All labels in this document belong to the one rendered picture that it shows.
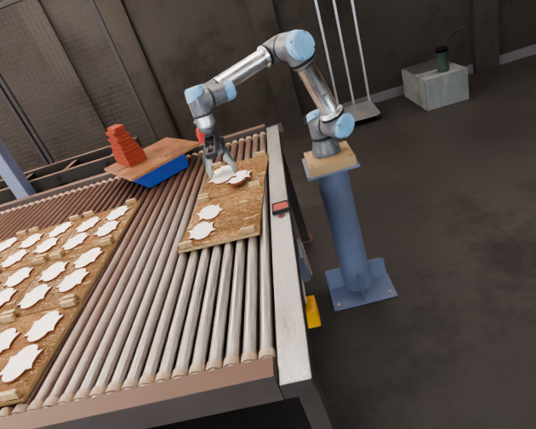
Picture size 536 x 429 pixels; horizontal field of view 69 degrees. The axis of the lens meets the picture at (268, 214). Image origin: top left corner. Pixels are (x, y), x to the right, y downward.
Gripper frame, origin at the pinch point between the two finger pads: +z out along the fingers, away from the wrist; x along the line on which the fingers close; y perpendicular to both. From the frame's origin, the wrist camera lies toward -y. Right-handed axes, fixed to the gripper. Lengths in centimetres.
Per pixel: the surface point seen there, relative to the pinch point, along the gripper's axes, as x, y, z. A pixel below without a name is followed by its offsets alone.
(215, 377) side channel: -3, -80, 25
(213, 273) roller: 7.3, -31.9, 24.8
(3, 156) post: 182, 113, -21
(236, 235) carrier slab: 0.1, -12.3, 21.7
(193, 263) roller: 17.3, -22.1, 24.4
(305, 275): -23, -21, 42
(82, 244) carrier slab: 84, 13, 20
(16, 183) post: 185, 112, 0
